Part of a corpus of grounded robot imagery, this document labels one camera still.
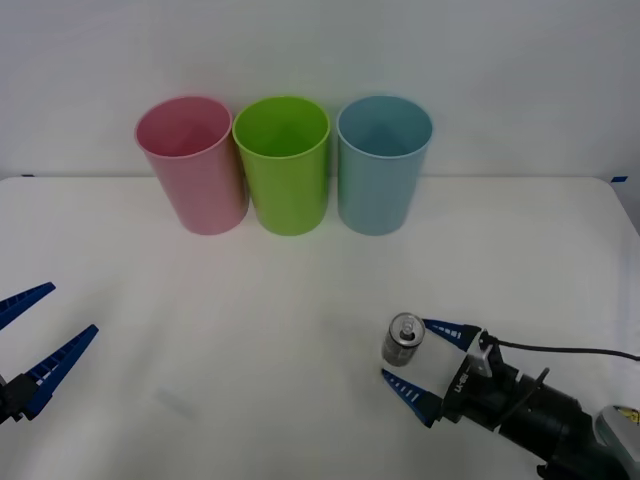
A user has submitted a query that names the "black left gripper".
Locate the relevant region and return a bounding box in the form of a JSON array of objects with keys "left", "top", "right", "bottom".
[{"left": 0, "top": 281, "right": 100, "bottom": 427}]

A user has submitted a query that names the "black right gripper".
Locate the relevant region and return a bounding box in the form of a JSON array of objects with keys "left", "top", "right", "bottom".
[{"left": 380, "top": 317, "right": 524, "bottom": 434}]

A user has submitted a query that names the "silver drink can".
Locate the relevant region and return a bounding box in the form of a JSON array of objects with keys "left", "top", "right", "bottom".
[{"left": 381, "top": 312, "right": 427, "bottom": 369}]

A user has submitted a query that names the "pale blue plastic bin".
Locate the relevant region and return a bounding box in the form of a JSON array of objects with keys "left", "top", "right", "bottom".
[{"left": 335, "top": 94, "right": 434, "bottom": 237}]

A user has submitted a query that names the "pink plastic bin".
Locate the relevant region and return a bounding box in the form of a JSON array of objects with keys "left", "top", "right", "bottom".
[{"left": 133, "top": 94, "right": 250, "bottom": 236}]

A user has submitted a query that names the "green plastic bin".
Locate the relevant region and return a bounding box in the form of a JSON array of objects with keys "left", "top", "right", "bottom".
[{"left": 231, "top": 94, "right": 332, "bottom": 237}]

